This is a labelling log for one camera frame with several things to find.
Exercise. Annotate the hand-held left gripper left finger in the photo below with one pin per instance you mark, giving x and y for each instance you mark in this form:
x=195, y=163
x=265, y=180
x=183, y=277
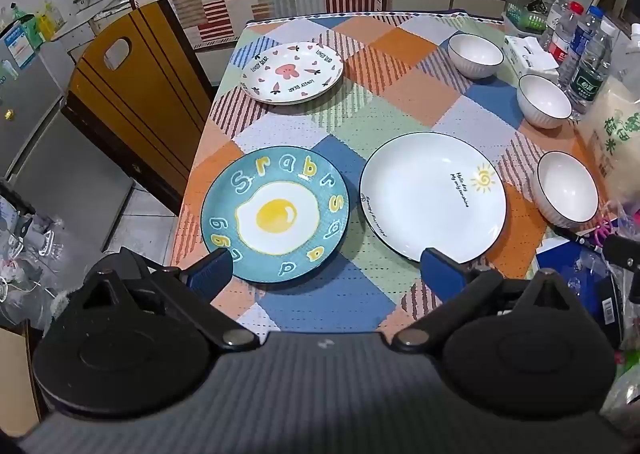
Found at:
x=215, y=271

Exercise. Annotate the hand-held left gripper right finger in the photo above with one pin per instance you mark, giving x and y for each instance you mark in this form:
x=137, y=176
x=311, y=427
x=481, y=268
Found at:
x=440, y=274

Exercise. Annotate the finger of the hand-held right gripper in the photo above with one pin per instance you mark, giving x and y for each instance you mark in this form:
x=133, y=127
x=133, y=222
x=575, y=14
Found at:
x=622, y=253

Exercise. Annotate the teal fried egg plate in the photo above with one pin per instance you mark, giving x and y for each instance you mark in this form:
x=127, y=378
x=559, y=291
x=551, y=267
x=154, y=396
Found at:
x=275, y=214

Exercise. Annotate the white bowl dark rim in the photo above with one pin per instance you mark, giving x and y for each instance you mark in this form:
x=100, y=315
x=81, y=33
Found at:
x=475, y=53
x=567, y=189
x=544, y=98

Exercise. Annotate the white pink rabbit print plate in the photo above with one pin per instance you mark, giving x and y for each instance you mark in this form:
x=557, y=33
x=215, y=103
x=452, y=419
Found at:
x=290, y=73

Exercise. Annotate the pink scissors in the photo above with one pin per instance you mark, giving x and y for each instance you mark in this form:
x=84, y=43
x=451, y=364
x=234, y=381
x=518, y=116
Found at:
x=602, y=231

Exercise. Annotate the black marker pen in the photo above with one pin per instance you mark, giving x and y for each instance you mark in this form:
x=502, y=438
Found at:
x=575, y=235

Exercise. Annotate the blue box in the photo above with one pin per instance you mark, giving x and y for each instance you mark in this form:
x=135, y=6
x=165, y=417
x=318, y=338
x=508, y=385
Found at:
x=570, y=274

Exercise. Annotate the white sun print plate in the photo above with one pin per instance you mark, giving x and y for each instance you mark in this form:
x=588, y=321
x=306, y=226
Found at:
x=425, y=199

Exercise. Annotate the clear bag of rice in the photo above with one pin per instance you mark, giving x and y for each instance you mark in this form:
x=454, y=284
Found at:
x=615, y=133

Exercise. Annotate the checked patchwork tablecloth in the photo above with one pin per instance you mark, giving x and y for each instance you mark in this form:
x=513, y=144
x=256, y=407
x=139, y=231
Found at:
x=400, y=98

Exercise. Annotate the green label water bottle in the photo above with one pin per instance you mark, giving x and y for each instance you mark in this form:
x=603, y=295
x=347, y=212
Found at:
x=590, y=73

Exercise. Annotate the brown wooden chair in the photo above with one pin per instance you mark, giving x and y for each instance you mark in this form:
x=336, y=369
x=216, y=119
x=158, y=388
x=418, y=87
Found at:
x=140, y=98

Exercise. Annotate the clear plastic bags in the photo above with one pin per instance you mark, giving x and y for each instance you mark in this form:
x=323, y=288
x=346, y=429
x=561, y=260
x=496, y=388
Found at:
x=25, y=259

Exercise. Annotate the grey refrigerator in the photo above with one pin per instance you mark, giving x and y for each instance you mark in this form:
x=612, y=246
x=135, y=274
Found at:
x=50, y=143

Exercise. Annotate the white tissue pack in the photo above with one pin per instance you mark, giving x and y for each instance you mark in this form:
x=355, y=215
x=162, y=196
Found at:
x=525, y=58

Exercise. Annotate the red label water bottle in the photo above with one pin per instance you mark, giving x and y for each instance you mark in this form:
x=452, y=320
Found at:
x=562, y=38

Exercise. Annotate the blue label water bottle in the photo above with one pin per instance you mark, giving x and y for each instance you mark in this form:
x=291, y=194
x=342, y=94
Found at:
x=584, y=31

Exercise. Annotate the clear white cap bottle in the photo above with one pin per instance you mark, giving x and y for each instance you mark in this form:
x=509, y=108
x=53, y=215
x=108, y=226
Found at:
x=554, y=13

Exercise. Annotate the green item clear container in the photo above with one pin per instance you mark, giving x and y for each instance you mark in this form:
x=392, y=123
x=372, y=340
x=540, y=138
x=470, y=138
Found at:
x=525, y=21

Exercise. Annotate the yellow detergent bottle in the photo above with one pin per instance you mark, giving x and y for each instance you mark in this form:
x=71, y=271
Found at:
x=50, y=21

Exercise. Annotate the green detergent bottle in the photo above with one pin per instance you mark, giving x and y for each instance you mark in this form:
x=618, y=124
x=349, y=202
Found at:
x=24, y=23

